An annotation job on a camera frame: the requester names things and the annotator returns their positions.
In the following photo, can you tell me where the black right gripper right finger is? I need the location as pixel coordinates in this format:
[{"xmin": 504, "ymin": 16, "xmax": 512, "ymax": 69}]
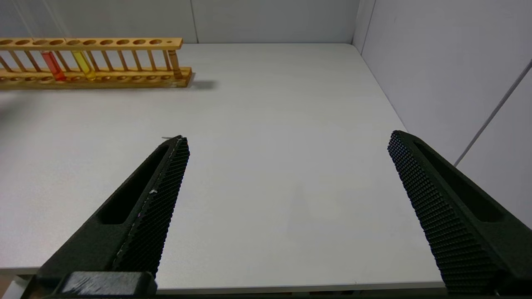
[{"xmin": 387, "ymin": 130, "xmax": 532, "ymax": 299}]

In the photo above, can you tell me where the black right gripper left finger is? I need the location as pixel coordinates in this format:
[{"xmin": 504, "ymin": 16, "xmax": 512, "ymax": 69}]
[{"xmin": 23, "ymin": 135, "xmax": 191, "ymax": 299}]

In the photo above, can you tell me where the test tube yellow pigment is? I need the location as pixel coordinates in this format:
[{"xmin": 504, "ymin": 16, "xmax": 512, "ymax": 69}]
[{"xmin": 42, "ymin": 0, "xmax": 97, "ymax": 81}]

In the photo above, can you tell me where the test tube red pigment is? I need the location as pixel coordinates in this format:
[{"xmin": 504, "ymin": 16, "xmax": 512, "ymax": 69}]
[{"xmin": 12, "ymin": 0, "xmax": 67, "ymax": 82}]

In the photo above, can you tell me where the wooden test tube rack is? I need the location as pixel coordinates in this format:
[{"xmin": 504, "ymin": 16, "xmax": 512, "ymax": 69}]
[{"xmin": 0, "ymin": 37, "xmax": 194, "ymax": 90}]

